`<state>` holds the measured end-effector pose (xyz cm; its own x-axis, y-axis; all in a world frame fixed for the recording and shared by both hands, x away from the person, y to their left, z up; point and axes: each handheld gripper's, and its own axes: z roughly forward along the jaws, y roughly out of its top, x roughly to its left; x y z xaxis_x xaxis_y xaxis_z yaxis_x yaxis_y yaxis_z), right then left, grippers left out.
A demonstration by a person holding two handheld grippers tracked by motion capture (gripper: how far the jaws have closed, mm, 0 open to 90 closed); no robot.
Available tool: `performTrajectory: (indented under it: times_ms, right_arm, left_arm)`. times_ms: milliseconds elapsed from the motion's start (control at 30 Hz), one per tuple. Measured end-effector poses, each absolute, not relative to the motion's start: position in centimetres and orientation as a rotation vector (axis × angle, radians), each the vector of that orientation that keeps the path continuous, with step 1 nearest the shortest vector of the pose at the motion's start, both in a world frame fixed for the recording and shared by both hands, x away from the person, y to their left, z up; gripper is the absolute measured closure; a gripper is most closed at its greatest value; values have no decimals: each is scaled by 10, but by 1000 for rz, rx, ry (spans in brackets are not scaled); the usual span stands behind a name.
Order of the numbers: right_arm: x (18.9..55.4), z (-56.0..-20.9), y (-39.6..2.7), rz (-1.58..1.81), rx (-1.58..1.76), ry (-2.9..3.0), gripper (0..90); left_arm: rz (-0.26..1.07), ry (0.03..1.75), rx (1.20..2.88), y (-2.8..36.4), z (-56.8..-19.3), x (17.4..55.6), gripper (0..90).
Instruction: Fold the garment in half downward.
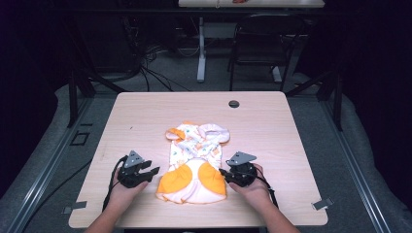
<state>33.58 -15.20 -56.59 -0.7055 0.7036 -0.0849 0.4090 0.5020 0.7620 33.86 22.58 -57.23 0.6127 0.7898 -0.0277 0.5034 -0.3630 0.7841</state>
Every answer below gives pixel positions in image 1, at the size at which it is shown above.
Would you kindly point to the orange thing on desk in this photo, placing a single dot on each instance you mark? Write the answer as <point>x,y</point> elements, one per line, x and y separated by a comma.
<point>239,1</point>

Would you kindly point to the person's left hand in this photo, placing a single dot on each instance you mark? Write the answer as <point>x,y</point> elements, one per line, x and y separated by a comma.
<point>124,194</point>

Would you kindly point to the black metal frame stand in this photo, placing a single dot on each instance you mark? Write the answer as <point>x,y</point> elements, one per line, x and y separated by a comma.
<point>330,93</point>
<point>81,87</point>

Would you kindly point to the white desk leg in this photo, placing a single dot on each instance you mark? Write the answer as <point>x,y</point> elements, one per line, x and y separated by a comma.
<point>201,55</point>

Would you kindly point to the grey tape strip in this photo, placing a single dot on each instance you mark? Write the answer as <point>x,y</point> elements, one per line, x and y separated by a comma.
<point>322,204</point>
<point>76,206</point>

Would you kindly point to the person's right hand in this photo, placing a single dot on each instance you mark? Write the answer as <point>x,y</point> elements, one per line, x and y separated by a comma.
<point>256,191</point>

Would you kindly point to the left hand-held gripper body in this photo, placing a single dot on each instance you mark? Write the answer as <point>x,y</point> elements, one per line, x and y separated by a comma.
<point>133,168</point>

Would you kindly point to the white and orange baby garment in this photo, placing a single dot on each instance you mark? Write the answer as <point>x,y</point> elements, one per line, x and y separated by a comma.
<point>194,165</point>

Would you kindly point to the black folding chair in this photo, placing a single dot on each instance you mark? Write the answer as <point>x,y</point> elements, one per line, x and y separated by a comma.
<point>264,42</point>

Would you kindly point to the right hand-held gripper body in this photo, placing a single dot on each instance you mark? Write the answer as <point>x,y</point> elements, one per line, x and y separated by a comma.
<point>242,168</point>

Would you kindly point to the aluminium floor rail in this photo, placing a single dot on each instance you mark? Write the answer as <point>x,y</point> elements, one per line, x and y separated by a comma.
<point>353,168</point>
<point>48,165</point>

